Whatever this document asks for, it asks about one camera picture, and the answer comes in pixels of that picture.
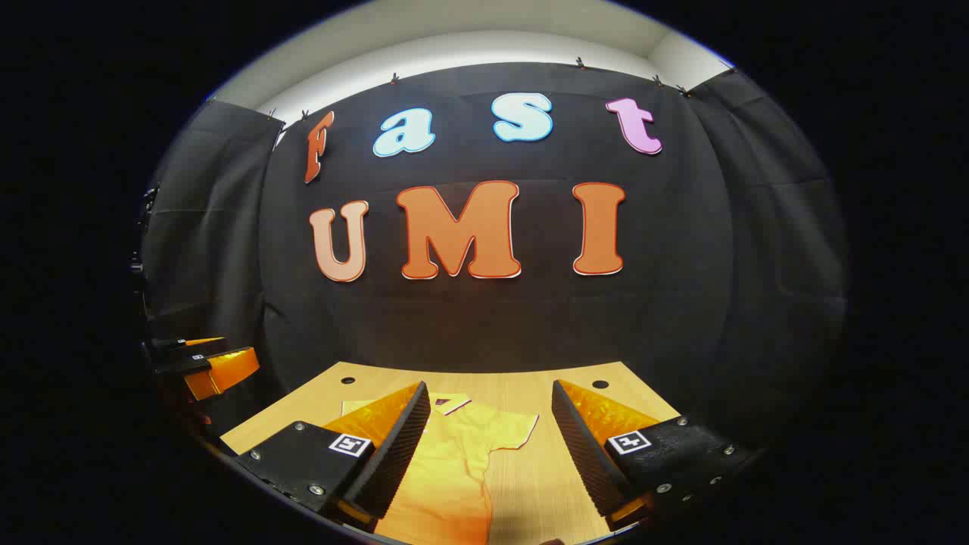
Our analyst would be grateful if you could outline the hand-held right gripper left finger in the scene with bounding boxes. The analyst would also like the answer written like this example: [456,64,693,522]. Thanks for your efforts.
[233,381,432,531]

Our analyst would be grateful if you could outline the black backdrop cloth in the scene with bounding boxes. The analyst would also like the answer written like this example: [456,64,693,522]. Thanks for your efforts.
[140,62,849,440]

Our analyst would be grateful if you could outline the orange T-shirt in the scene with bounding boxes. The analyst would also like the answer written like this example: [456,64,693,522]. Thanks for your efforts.
[341,392,540,545]

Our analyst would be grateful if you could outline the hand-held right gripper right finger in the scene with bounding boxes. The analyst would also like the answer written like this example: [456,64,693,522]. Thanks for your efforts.
[551,379,762,531]

